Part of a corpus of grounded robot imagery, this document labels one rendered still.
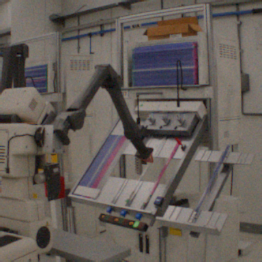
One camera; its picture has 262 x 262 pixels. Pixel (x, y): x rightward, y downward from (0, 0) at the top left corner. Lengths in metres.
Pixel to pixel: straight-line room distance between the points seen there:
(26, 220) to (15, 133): 0.38
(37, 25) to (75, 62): 1.99
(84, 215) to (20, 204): 2.08
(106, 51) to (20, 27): 1.30
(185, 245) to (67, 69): 1.86
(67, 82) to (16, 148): 1.99
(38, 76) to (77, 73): 0.35
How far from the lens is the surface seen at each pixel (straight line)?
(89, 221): 3.99
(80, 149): 5.63
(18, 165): 1.84
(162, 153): 2.58
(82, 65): 3.84
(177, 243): 2.67
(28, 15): 5.71
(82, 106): 1.92
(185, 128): 2.54
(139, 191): 2.47
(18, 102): 1.85
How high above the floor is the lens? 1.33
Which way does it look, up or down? 5 degrees down
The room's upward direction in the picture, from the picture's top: 1 degrees counter-clockwise
